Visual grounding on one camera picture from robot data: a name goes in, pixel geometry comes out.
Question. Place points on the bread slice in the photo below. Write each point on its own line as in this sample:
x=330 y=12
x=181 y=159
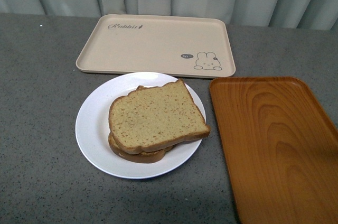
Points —
x=142 y=157
x=154 y=118

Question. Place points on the white round plate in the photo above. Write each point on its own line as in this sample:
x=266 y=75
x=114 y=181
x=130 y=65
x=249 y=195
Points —
x=92 y=130

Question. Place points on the beige rabbit tray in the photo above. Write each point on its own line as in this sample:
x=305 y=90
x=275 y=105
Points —
x=179 y=46

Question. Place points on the brown wooden tray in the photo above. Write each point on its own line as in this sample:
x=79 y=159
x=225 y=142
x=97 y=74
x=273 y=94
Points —
x=280 y=148

